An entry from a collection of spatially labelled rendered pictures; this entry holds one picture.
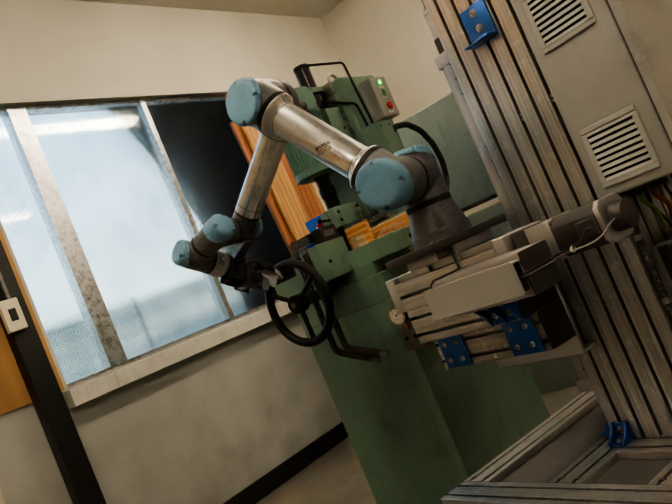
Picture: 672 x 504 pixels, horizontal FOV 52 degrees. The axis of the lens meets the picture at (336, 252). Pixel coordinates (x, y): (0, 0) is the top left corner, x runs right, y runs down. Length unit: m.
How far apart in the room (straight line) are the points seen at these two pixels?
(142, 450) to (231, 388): 0.58
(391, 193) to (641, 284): 0.56
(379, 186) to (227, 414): 2.18
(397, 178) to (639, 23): 0.55
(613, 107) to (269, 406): 2.65
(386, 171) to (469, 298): 0.33
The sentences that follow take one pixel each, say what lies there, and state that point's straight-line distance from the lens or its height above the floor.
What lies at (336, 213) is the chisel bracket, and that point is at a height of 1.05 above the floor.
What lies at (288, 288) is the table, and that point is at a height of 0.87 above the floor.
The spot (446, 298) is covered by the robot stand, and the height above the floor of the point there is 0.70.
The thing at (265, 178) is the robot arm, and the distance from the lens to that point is 1.91.
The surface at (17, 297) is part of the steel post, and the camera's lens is 3.04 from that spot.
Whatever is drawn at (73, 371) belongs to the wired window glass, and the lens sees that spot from 3.22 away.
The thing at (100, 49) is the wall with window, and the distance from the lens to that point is 3.92.
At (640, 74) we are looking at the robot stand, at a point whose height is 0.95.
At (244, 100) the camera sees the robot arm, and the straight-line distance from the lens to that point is 1.71.
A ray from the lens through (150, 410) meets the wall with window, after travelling 3.28.
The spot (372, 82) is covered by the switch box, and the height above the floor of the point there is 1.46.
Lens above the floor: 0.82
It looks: 3 degrees up
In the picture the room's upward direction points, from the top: 23 degrees counter-clockwise
